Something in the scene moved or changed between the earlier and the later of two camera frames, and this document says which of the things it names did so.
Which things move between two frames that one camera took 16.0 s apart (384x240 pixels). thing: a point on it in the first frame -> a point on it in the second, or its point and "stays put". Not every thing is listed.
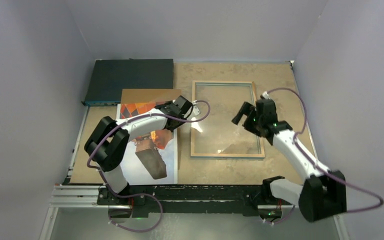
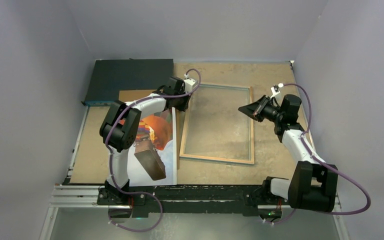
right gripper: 246,109 -> 260,105
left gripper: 172,128 -> 185,106
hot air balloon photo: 153,158 stays put
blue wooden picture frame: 261,153 -> 251,154
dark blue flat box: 110,76 stays put
